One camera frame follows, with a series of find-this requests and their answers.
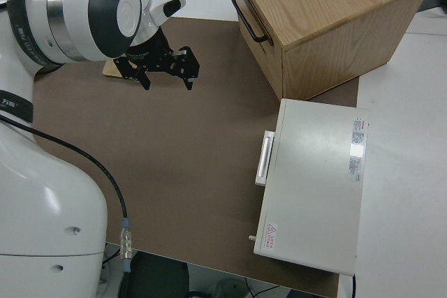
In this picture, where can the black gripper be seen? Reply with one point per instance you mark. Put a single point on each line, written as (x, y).
(157, 59)

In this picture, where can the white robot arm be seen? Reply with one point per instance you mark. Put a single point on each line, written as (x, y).
(35, 190)

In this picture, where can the small wooden block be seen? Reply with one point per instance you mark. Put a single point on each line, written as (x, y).
(110, 69)

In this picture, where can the cream toaster oven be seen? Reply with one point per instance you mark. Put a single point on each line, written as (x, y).
(314, 179)

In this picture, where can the cream oven knob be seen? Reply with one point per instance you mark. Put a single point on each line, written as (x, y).
(251, 238)

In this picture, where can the wooden drawer cabinet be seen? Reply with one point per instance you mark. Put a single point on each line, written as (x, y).
(331, 15)

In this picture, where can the black object under table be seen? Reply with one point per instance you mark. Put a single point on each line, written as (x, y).
(157, 277)

